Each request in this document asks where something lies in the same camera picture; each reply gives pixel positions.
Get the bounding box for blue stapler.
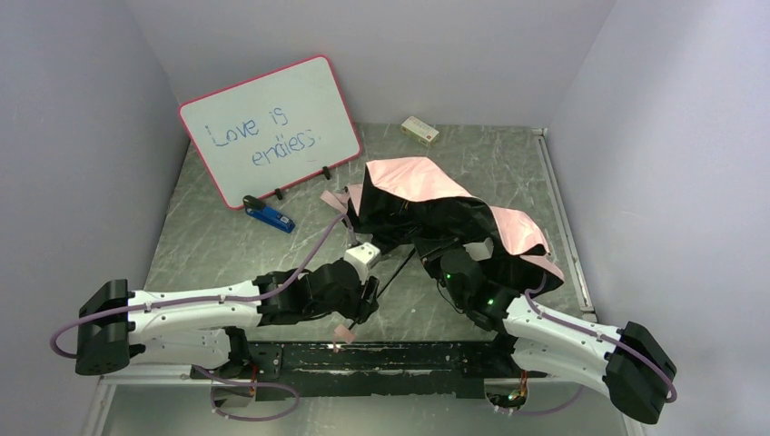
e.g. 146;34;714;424
242;195;295;233

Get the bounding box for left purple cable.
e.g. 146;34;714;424
49;212;362;361

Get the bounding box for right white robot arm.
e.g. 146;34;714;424
425;248;678;424

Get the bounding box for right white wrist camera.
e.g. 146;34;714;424
464;238;494;262

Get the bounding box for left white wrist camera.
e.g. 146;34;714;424
342;243;381;283

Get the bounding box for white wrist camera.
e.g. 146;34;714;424
342;243;381;283
464;238;494;262

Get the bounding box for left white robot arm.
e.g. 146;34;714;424
75;260;380;376

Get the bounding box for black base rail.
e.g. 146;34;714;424
214;341;522;399

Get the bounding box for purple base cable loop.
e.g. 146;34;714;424
191;363;301;422

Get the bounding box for small white cardboard box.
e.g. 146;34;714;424
400;116;439;147

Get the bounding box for pink framed whiteboard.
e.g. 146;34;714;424
178;55;362;209

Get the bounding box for pink and black folding umbrella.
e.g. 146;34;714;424
321;157;565;312

